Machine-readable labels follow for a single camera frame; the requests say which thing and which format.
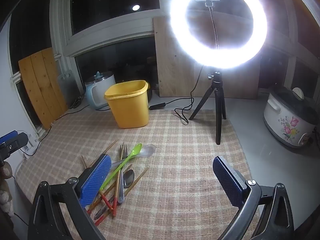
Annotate metal spoon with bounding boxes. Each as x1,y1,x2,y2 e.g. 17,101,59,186
117,169,135,205

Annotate metal fork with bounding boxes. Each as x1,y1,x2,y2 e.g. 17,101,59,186
94,142,129,219

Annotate green plastic spoon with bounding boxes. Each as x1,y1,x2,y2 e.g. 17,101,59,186
100,143,143,191

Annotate clear plastic spoon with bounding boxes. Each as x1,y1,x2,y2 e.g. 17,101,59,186
111,144,156,170

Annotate white knit gloved hand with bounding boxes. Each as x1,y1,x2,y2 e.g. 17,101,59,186
0,161,14,217

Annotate orange pine wood board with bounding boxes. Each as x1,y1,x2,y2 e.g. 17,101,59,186
18,48,67,129

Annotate grey plastic cutting board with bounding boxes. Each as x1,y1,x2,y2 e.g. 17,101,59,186
57,70,81,106

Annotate white floral rice cooker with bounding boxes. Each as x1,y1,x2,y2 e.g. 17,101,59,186
263,87,319,148

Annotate yellow plastic utensil bin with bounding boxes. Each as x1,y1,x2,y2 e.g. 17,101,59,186
104,80,149,128

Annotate white blue electric kettle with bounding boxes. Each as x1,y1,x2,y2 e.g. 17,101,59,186
85,72,116,109

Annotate light oak wood panel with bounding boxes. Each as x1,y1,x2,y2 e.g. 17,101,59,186
153,11,260,99

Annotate white wall plug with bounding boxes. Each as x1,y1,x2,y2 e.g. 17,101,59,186
24,133,40,155

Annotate black kettle power cable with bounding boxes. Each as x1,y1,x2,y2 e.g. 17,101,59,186
18,104,111,156

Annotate black handled scissors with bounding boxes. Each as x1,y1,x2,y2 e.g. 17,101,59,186
69,96,82,109

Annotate black ring light cable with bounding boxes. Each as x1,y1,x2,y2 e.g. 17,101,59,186
149,65,205,126

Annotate white window frame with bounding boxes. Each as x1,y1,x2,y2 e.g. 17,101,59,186
49,0,170,92

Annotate white ring light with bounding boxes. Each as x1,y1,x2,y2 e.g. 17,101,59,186
169,0,268,69

